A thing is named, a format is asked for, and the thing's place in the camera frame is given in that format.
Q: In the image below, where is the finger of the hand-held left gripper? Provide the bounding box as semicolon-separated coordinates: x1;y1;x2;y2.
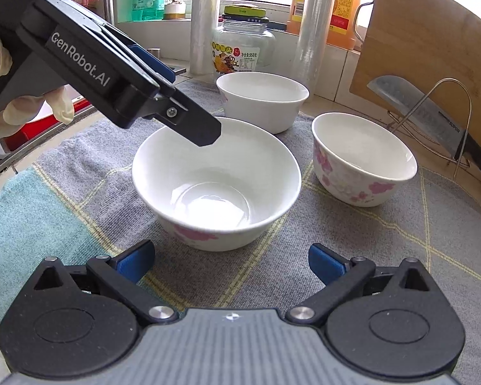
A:
104;24;176;86
144;87;222;148

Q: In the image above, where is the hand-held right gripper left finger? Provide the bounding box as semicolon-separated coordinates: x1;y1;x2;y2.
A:
32;239;179;326

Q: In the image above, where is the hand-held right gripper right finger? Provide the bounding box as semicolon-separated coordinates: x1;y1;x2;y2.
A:
286;243;442;326

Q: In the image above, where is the white bowl pink flower print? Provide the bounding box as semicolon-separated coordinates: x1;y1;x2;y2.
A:
311;112;418;208
215;71;310;134
131;117;302;252

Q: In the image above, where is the person's left hand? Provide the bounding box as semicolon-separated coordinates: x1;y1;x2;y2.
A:
0;27;75;140

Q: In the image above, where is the small potted succulent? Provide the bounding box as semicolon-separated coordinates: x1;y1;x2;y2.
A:
163;0;187;20

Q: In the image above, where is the clear plastic wrap roll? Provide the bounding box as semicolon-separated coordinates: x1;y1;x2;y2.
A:
294;0;340;102
190;0;222;77

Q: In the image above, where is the grey teal plaid cloth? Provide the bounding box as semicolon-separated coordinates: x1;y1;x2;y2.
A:
0;78;481;385

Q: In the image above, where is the red plastic basin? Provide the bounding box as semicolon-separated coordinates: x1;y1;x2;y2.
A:
0;95;94;162

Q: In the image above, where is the large clear glass jar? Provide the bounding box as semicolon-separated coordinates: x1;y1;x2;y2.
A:
210;5;277;75

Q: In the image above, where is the orange cooking oil bottle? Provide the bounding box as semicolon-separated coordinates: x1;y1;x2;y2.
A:
286;0;310;35
326;0;366;51

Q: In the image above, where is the wooden cutting board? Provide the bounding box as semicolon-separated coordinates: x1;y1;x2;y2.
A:
350;0;481;187

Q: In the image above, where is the black handled kitchen knife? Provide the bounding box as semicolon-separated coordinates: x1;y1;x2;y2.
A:
367;75;481;188

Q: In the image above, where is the steel wire rack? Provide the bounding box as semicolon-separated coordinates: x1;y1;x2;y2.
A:
386;78;474;180

